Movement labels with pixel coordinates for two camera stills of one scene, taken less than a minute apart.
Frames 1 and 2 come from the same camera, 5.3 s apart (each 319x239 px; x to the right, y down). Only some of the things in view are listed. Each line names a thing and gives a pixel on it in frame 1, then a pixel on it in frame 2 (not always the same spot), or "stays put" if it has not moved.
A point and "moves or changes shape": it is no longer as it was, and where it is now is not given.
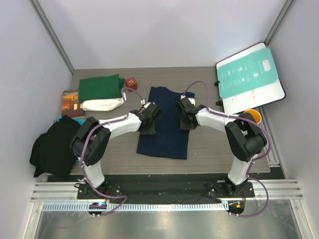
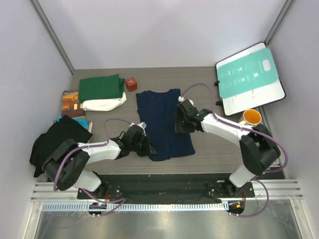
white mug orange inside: (256, 115) stays put
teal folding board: (251, 71) stays put
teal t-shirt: (80, 121) stays put
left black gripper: (150, 131) → (148, 150)
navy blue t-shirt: (169, 141) moves or changes shape
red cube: (131, 82) stays put
